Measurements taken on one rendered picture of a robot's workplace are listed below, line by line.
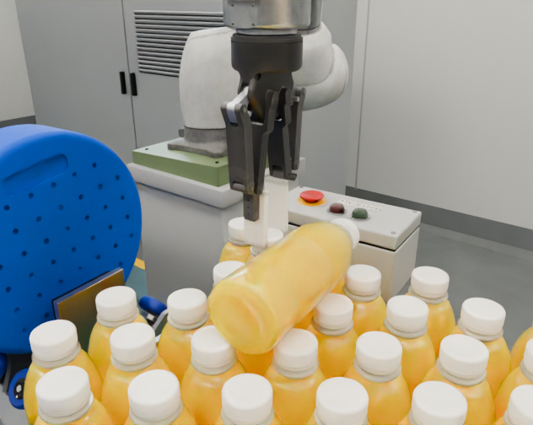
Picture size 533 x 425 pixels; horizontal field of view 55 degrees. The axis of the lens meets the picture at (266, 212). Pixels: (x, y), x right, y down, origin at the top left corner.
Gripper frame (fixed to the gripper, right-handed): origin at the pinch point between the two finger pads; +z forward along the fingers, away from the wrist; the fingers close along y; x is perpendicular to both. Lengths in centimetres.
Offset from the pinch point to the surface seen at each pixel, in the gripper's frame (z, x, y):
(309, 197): 3.3, -2.2, -14.4
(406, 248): 7.7, 12.4, -15.4
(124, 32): -6, -188, -149
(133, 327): 4.0, -0.4, 21.0
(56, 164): -5.0, -22.7, 11.5
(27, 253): 4.4, -22.2, 17.4
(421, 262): 115, -38, -214
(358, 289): 5.1, 13.1, 2.1
